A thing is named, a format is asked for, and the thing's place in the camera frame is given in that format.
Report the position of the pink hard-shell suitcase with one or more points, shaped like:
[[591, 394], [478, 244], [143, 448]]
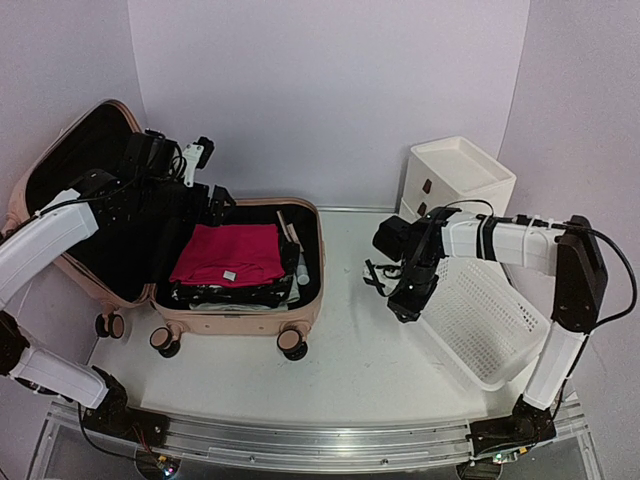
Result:
[[124, 271]]

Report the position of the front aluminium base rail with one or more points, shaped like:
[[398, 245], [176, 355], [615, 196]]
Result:
[[307, 448]]

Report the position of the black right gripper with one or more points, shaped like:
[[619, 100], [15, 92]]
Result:
[[411, 308]]

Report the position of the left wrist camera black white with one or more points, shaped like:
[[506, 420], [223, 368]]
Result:
[[151, 155]]

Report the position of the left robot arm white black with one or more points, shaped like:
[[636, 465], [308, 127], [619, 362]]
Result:
[[57, 311]]

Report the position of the pink wooden comb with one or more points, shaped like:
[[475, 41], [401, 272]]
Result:
[[288, 229]]

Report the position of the white three-drawer storage cabinet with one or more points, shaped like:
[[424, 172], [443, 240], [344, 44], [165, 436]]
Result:
[[454, 170]]

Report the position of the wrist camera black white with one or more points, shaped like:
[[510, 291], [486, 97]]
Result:
[[397, 238], [151, 155]]

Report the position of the magenta t-shirt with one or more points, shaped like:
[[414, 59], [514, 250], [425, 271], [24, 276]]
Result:
[[230, 256]]

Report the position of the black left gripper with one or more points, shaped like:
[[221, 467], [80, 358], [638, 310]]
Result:
[[196, 214]]

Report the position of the small white tube bottle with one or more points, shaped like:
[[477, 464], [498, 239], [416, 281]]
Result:
[[302, 273]]

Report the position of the black white patterned garment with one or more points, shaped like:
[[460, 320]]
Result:
[[289, 260]]

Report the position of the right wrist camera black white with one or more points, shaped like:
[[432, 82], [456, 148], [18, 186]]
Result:
[[397, 238]]

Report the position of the white perforated plastic basket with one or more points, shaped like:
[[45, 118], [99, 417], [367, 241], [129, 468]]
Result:
[[478, 327]]

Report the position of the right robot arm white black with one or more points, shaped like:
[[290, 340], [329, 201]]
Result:
[[558, 268]]

